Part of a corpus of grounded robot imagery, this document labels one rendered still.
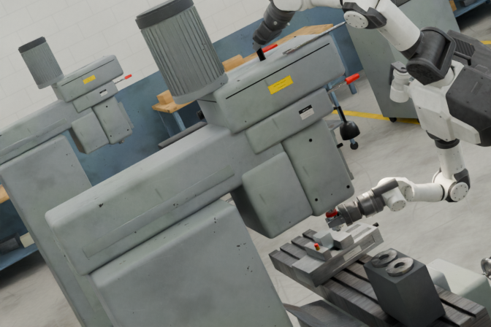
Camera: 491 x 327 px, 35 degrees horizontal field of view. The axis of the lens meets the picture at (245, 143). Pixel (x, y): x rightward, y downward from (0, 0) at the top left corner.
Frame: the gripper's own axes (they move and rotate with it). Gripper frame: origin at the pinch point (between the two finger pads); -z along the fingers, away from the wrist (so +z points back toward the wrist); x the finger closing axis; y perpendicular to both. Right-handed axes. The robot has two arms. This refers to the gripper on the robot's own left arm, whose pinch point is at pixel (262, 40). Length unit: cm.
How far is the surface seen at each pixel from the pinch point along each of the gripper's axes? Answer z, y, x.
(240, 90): -3.5, -9.3, -20.5
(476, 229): -173, -124, 192
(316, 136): -13.4, -35.3, -1.8
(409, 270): -6, -88, -22
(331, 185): -24, -51, -4
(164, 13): 6.8, 22.9, -29.3
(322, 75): 1.9, -22.8, 6.1
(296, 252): -93, -57, 17
